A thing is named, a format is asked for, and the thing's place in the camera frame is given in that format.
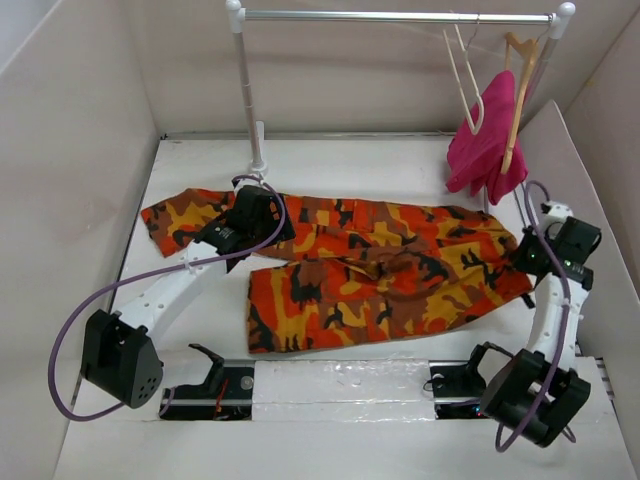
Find wooden hanger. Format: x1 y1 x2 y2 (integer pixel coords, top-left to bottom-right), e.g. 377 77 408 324
500 32 538 175

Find orange camouflage trousers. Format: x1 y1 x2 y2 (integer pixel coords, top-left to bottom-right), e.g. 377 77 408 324
140 187 534 355

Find pink garment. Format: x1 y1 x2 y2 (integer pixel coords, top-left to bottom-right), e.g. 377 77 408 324
446 71 528 205

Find white metal clothes rack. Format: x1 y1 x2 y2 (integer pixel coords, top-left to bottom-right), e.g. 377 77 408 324
225 1 576 177

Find white plastic hanger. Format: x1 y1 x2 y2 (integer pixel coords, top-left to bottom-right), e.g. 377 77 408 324
442 24 485 135

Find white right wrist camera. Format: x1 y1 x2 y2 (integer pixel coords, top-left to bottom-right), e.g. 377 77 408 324
540 200 573 229

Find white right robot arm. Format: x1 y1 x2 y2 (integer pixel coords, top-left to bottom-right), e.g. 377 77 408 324
462 200 602 452

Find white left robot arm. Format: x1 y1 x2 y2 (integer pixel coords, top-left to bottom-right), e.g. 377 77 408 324
81 185 295 409

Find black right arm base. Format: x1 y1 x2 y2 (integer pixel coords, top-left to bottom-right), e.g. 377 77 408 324
423 342 490 420

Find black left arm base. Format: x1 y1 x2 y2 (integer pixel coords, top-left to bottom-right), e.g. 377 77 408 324
158 343 255 421

